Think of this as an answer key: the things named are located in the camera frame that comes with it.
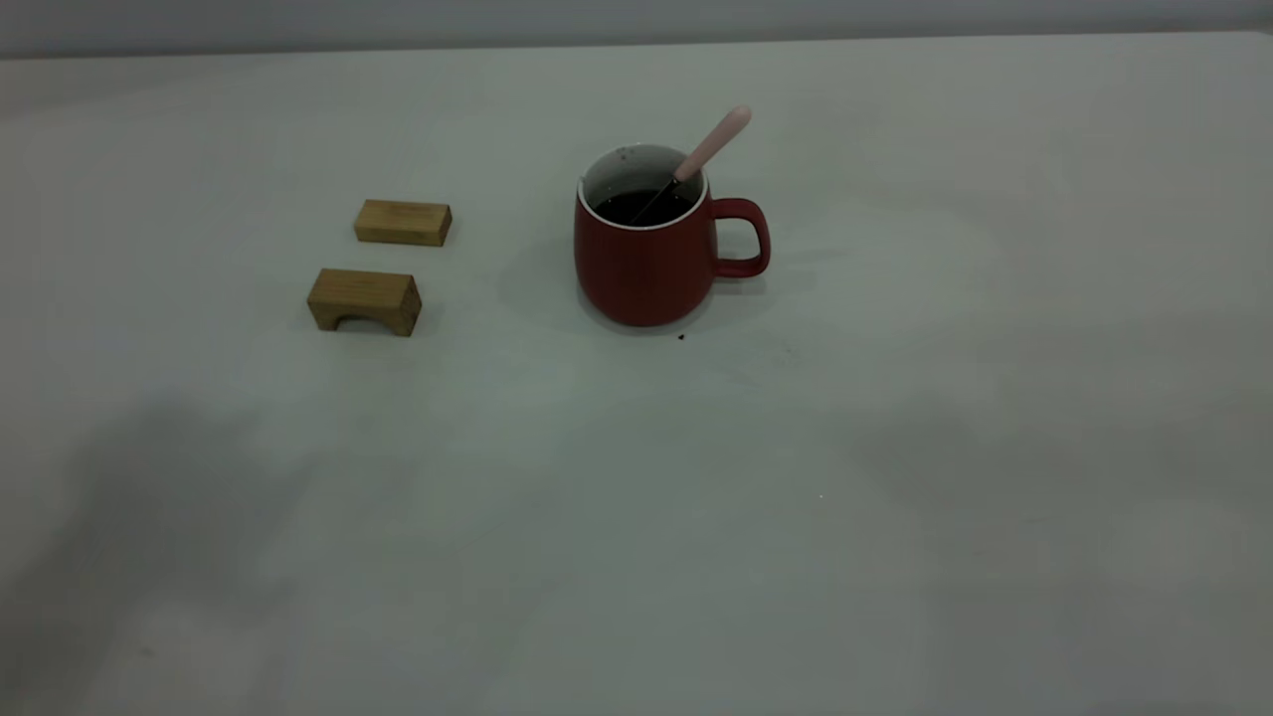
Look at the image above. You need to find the flat rectangular wooden block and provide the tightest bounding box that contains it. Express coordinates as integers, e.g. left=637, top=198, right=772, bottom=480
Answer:
left=354, top=199, right=454, bottom=248

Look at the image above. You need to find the arched wooden block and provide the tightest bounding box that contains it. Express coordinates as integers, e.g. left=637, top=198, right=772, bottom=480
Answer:
left=306, top=268, right=423, bottom=337

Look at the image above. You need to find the dark coffee liquid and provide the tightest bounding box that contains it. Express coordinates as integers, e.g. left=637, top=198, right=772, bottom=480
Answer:
left=594, top=190, right=694, bottom=227

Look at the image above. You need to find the red ceramic mug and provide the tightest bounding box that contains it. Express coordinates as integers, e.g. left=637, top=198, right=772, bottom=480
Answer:
left=574, top=144, right=772, bottom=328

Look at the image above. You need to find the pink handled metal spoon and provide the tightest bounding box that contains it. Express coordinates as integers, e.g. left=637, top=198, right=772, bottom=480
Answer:
left=629, top=105, right=753, bottom=226

